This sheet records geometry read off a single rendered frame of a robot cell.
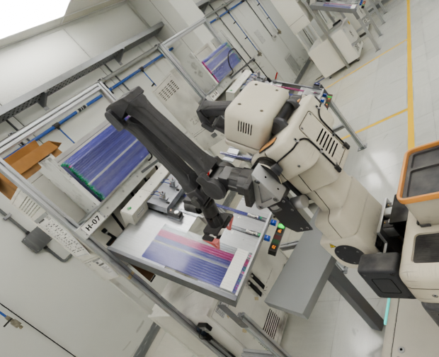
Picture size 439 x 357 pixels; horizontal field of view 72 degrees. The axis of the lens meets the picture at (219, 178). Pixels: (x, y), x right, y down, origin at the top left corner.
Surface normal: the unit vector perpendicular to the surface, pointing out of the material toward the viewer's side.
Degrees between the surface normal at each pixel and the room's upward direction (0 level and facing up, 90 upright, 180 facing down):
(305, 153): 82
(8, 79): 90
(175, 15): 90
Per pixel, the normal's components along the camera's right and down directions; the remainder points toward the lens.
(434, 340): -0.65, -0.71
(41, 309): 0.64, -0.33
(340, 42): -0.41, 0.62
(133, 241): -0.04, -0.74
